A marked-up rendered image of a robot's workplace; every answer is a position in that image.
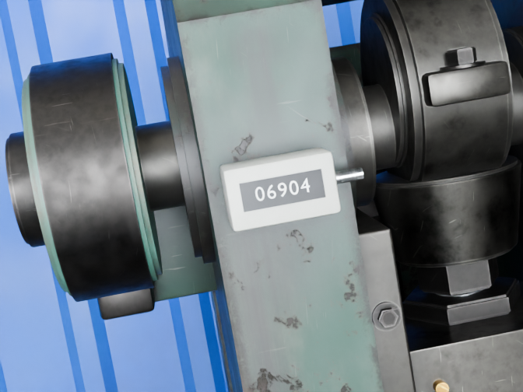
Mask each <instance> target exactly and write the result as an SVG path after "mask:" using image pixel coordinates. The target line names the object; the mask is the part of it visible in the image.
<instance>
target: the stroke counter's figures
mask: <svg viewBox="0 0 523 392"><path fill-rule="evenodd" d="M292 183H295V185H296V187H297V191H296V192H295V193H293V191H292V187H291V185H292ZM305 183H306V186H304V185H305ZM280 185H284V188H283V189H281V188H280ZM309 187H310V185H309V186H308V182H307V178H306V180H305V181H304V183H303V185H302V187H301V189H302V188H306V189H307V192H309ZM271 188H272V185H271V186H270V187H269V189H268V196H269V198H271V199H273V198H275V197H276V193H275V192H274V191H270V189H271ZM258 189H261V191H262V199H260V198H259V197H258ZM278 189H279V190H280V191H284V192H283V194H282V195H281V196H282V197H283V196H284V194H285V193H286V185H285V184H284V183H280V184H279V185H278ZM298 190H299V188H298V184H297V182H296V181H294V180H293V181H291V182H290V192H291V193H292V194H297V193H298ZM270 193H274V196H273V197H271V196H270V195H269V194H270ZM255 195H256V198H257V199H258V200H259V201H262V200H263V199H264V197H265V193H264V191H263V189H262V188H261V187H257V188H256V190H255Z"/></svg>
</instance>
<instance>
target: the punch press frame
mask: <svg viewBox="0 0 523 392"><path fill-rule="evenodd" d="M353 1H358V0H160V2H161V8H162V13H163V22H164V27H165V33H166V38H167V47H168V52H169V57H168V58H167V66H162V67H160V70H161V75H162V80H163V88H164V92H165V97H166V102H167V110H168V114H169V119H170V124H171V128H172V132H173V137H174V145H175V149H176V153H177V161H178V166H179V170H180V175H181V183H182V187H183V192H184V200H185V208H186V212H187V217H188V225H189V229H190V234H191V241H192V245H193V249H194V254H195V257H202V259H203V262H204V264H207V263H212V266H213V270H214V275H215V279H216V287H217V290H216V291H211V296H212V304H213V309H214V314H215V318H216V326H217V331H218V335H219V343H220V348H221V352H222V357H223V365H224V370H225V374H226V382H227V387H228V391H229V392H384V391H383V386H382V380H381V371H380V366H379V361H378V356H377V346H376V341H375V337H374V327H373V322H372V316H371V311H370V302H369V297H368V292H367V283H366V278H365V273H364V267H363V258H362V253H361V248H360V239H359V233H358V229H357V224H356V181H351V182H346V183H342V184H337V185H338V191H339V200H340V205H341V210H340V212H338V213H336V214H332V215H324V216H319V217H315V218H311V219H303V220H299V221H294V222H286V223H282V224H278V225H273V226H265V227H261V228H257V229H249V230H245V231H240V232H235V231H233V229H232V227H231V225H230V223H229V221H228V218H227V213H226V206H225V201H224V196H223V188H222V183H221V179H220V174H219V167H220V166H222V165H223V164H228V163H235V162H240V161H245V160H249V159H257V158H262V157H266V156H274V155H279V154H283V153H288V152H296V151H301V150H305V149H313V148H322V149H325V150H328V151H329V152H331V153H332V156H333V161H334V166H335V172H338V171H342V170H350V169H355V167H354V159H353V149H352V143H351V138H350V133H349V125H348V121H347V116H346V110H345V106H344V103H343V98H342V94H341V90H340V87H339V81H338V79H337V76H336V74H335V69H334V66H333V64H332V60H331V58H339V57H345V58H347V59H348V60H349V61H350V62H351V63H352V65H353V67H354V68H355V70H356V73H357V75H358V78H359V80H360V84H361V86H363V80H362V72H361V63H360V43H356V44H347V45H342V46H338V47H328V38H327V33H326V28H325V18H324V13H323V8H322V6H326V5H334V4H339V3H344V2H353ZM490 1H491V3H492V5H493V8H494V10H495V13H496V14H497V18H498V21H499V24H500V28H501V29H502V30H503V29H507V28H511V27H516V26H523V0H490ZM497 263H498V270H499V275H498V277H506V278H516V280H519V282H523V267H522V262H521V251H520V245H519V239H518V243H517V245H516V246H515V247H513V249H512V250H510V251H509V252H507V253H505V254H503V255H501V256H499V257H497Z"/></svg>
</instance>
